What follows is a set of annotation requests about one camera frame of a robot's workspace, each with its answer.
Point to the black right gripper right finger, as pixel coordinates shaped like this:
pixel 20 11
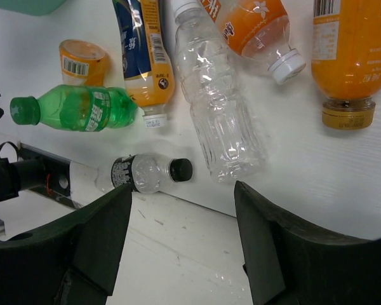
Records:
pixel 289 260

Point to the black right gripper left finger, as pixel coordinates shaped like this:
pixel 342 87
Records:
pixel 72 260

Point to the green soda bottle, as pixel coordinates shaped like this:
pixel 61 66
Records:
pixel 76 108

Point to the large clear plastic bottle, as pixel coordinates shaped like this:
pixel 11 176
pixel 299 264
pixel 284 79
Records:
pixel 210 83

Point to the green plastic bin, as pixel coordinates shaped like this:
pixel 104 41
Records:
pixel 31 7

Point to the small clear black-cap bottle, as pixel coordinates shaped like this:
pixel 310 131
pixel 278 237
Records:
pixel 145 173

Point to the small orange bottle left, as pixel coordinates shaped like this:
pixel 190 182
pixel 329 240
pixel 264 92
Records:
pixel 83 63

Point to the small orange bottle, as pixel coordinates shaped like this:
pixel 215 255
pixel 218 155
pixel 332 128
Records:
pixel 83 63
pixel 346 60

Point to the blue label orange bottle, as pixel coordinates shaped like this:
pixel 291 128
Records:
pixel 147 69

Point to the small orange bottle right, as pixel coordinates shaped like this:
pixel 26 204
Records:
pixel 346 60

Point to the orange label clear bottle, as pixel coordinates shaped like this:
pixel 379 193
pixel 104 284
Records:
pixel 258 31

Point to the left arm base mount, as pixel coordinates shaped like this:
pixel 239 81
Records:
pixel 38 171

